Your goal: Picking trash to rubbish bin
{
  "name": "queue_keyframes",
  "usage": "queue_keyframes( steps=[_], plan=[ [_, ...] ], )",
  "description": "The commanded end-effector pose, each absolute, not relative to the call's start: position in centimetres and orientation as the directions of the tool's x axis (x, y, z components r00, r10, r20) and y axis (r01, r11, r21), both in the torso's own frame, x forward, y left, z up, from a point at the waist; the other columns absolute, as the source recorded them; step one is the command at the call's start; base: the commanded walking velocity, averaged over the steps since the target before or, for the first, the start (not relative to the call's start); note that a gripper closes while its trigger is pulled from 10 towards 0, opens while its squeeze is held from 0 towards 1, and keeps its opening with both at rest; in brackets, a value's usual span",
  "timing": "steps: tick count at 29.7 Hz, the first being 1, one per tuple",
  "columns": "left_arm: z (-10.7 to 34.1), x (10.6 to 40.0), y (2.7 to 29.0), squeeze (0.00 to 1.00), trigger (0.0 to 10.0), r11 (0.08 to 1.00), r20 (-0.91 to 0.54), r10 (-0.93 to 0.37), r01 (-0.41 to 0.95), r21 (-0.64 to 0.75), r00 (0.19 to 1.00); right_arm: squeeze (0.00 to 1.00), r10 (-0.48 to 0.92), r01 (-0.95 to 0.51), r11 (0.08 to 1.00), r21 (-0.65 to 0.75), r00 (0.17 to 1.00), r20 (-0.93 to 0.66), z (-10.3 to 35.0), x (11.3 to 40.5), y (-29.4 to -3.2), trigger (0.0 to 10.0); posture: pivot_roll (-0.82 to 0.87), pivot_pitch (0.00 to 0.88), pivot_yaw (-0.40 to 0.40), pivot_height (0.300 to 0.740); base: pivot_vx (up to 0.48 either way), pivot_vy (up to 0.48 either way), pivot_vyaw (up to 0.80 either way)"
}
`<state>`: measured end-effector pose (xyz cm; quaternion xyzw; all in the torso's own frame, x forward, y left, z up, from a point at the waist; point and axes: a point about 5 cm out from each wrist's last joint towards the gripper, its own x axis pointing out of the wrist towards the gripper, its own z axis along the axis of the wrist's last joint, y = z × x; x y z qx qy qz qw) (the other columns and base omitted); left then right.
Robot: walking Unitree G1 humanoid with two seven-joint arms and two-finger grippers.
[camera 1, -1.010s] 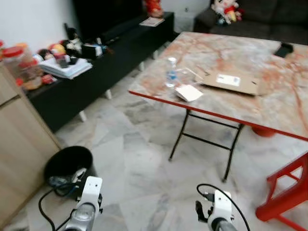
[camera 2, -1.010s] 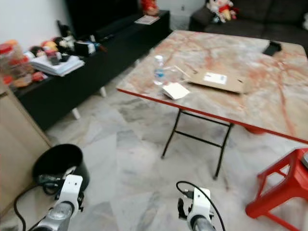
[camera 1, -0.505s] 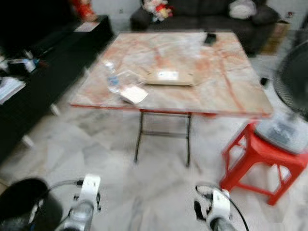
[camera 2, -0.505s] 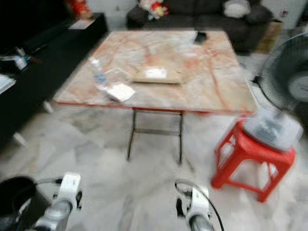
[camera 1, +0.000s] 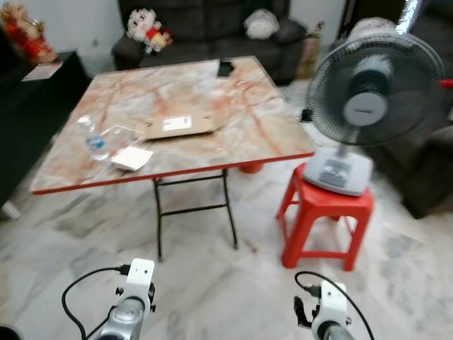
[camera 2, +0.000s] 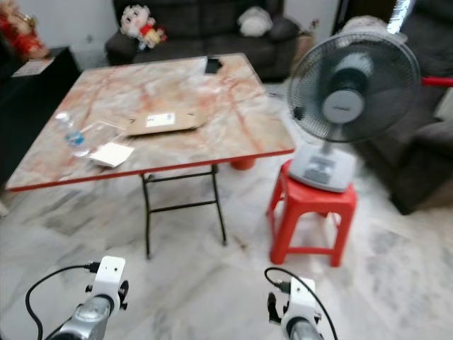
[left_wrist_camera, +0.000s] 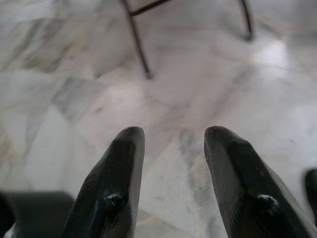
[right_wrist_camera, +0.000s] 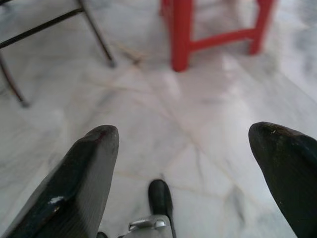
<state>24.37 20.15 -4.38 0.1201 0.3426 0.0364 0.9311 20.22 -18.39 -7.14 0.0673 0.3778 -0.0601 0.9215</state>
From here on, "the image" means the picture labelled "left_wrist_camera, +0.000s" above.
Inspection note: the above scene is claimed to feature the dark robot leg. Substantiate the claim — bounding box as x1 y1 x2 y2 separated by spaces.
304 168 317 208
0 189 76 238

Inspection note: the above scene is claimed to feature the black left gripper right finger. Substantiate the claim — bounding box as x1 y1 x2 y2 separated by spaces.
204 125 316 238

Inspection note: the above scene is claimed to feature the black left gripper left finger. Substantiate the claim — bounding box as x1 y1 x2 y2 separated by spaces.
60 125 146 238

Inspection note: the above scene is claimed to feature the dark metal frame chair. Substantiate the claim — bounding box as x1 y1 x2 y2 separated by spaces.
120 0 256 80

